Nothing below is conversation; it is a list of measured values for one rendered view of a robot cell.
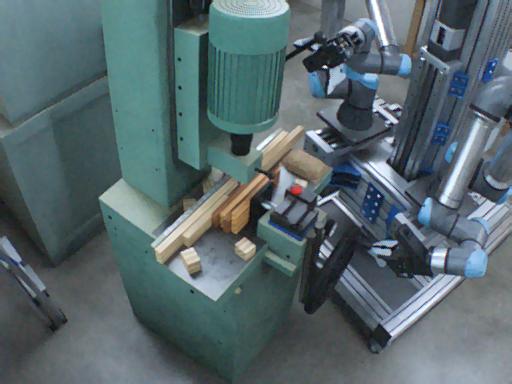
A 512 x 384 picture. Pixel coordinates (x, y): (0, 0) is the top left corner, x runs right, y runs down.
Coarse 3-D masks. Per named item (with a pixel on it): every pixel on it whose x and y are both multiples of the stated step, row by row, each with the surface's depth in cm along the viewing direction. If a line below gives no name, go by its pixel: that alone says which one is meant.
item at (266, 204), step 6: (270, 180) 127; (264, 186) 125; (270, 186) 126; (258, 192) 124; (264, 192) 124; (270, 192) 128; (252, 198) 122; (258, 198) 123; (264, 198) 127; (270, 198) 131; (252, 204) 123; (258, 204) 125; (264, 204) 126; (270, 204) 125; (252, 210) 124; (258, 210) 127; (252, 216) 126; (258, 216) 129; (252, 222) 128
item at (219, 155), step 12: (216, 144) 124; (228, 144) 125; (216, 156) 125; (228, 156) 122; (240, 156) 122; (252, 156) 122; (216, 168) 128; (228, 168) 125; (240, 168) 122; (252, 168) 122; (240, 180) 125
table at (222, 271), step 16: (288, 176) 142; (272, 192) 137; (320, 192) 146; (256, 224) 128; (208, 240) 124; (224, 240) 124; (256, 240) 125; (176, 256) 119; (208, 256) 120; (224, 256) 120; (256, 256) 121; (272, 256) 125; (160, 272) 121; (176, 272) 116; (208, 272) 116; (224, 272) 117; (240, 272) 117; (288, 272) 123; (192, 288) 114; (208, 288) 113; (224, 288) 113; (208, 304) 115
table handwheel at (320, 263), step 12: (348, 240) 120; (336, 252) 117; (348, 252) 135; (312, 264) 131; (324, 264) 117; (336, 264) 128; (324, 276) 116; (336, 276) 127; (312, 288) 118; (324, 288) 131; (312, 300) 119; (324, 300) 137; (312, 312) 126
